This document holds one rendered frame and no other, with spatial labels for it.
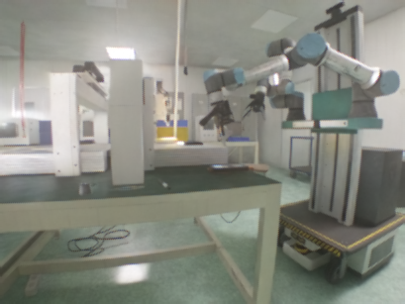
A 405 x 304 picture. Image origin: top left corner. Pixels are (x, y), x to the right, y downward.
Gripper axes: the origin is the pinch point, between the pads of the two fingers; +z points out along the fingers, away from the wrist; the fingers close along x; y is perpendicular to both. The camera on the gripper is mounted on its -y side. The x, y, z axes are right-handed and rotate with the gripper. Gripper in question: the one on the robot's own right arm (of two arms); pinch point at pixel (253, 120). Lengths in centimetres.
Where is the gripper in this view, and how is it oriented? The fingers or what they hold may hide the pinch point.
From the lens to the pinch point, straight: 127.8
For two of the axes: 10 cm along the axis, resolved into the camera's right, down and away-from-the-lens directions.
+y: 5.3, 3.3, 7.8
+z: -2.9, 9.4, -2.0
